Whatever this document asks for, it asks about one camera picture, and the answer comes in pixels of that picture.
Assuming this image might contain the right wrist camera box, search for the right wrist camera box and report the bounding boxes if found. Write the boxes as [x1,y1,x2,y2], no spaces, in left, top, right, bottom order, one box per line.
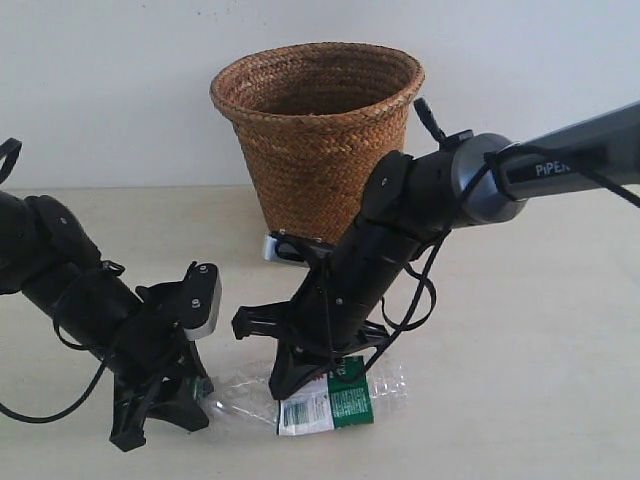
[261,229,321,264]

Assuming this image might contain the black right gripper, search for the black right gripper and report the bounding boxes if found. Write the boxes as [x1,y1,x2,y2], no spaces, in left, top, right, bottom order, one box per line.
[231,219,423,400]

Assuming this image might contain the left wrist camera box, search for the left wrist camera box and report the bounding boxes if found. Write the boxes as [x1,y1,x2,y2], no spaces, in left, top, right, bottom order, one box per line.
[179,262,222,341]

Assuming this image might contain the clear plastic bottle green label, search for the clear plastic bottle green label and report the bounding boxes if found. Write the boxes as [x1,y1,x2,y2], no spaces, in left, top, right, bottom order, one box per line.
[196,355,408,437]

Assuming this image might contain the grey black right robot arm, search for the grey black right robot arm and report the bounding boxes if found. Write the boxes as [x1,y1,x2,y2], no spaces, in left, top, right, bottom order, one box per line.
[232,99,639,400]

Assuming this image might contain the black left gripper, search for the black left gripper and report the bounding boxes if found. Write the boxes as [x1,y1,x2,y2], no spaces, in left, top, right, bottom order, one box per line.
[24,263,214,452]

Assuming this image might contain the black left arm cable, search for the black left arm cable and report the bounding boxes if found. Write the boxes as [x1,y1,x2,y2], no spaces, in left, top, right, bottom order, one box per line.
[0,138,151,424]

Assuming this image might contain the brown woven wicker basket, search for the brown woven wicker basket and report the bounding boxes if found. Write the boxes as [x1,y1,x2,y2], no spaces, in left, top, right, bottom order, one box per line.
[209,41,426,244]

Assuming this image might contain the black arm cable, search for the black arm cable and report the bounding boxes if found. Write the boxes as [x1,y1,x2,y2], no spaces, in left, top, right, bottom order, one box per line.
[0,138,151,424]
[319,97,640,396]

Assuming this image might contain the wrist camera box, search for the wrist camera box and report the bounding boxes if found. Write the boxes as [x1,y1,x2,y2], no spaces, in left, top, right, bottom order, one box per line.
[261,229,321,264]
[179,262,222,341]

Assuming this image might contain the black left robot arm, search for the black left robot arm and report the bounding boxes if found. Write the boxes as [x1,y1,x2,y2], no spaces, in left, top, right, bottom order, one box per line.
[1,193,222,452]

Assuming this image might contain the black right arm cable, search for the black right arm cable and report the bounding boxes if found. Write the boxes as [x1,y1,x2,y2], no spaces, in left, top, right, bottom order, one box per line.
[319,97,640,396]

